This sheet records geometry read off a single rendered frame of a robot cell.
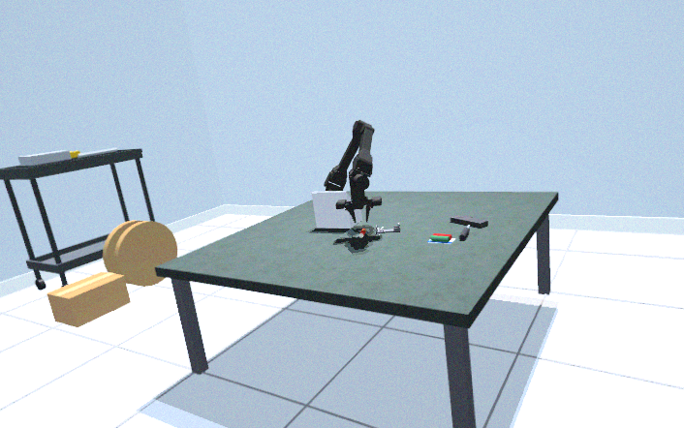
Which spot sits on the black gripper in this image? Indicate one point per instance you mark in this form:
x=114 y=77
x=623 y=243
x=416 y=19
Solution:
x=341 y=203

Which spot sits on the black-handled screwdriver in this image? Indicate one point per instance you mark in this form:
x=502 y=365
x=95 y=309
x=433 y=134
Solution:
x=464 y=233

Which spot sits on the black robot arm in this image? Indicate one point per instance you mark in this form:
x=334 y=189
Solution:
x=362 y=165

